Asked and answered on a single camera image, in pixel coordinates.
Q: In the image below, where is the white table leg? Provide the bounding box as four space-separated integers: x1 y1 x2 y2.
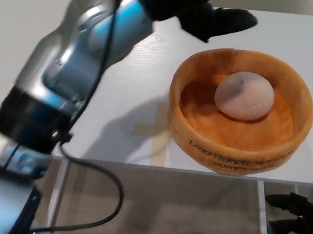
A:
45 159 69 222
252 181 275 234

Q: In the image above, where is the beige tape cross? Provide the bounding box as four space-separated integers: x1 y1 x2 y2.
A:
131 100 175 168

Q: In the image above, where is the pink round plush toy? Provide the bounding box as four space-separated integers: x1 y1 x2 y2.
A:
213 70 276 123

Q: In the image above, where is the orange plush round plate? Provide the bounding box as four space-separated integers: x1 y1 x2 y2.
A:
163 43 313 182

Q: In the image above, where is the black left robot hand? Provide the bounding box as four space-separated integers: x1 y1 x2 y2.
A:
131 0 260 47

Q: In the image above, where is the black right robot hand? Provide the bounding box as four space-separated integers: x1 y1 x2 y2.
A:
262 190 313 234

